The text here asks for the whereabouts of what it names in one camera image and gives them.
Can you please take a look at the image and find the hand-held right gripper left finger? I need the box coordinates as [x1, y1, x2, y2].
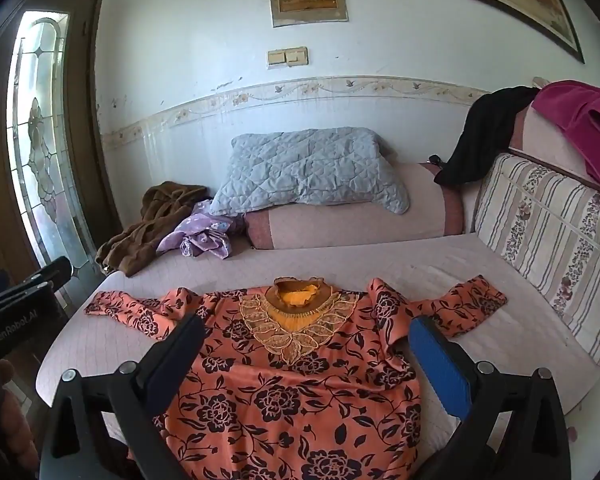
[39, 312, 207, 480]

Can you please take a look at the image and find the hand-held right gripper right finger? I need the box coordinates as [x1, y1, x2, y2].
[408, 315, 572, 480]

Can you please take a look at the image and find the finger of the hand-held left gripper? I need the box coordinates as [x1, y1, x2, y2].
[22, 256, 74, 289]

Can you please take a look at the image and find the orange floral shirt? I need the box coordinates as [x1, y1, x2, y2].
[84, 275, 508, 480]

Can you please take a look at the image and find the person's left hand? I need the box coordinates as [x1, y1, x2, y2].
[0, 360, 37, 477]

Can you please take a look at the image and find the brown garment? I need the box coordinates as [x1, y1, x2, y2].
[95, 181, 211, 277]

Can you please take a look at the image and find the stained glass wooden door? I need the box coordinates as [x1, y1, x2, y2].
[0, 0, 126, 321]

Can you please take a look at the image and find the purple floral cloth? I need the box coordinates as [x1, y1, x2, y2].
[156, 199, 241, 260]

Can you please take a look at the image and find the pink covered sofa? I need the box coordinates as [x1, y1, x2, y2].
[35, 232, 600, 480]

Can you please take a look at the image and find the striped floral sofa cushion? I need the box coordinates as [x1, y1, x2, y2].
[472, 152, 600, 368]

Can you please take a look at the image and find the pink bolster cushion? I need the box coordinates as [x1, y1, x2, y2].
[244, 160, 465, 251]

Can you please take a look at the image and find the grey quilted pillow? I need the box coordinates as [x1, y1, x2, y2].
[209, 127, 411, 217]

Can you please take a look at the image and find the black garment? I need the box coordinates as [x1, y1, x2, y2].
[432, 86, 541, 187]

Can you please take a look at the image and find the pink sofa backrest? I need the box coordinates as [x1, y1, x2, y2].
[507, 102, 600, 188]

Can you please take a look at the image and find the magenta garment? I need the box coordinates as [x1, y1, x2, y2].
[530, 80, 600, 196]

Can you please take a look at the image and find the beige light switch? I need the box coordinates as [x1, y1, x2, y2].
[266, 46, 310, 67]

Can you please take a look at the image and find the framed wall plaque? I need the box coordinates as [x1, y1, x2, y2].
[269, 0, 350, 28]

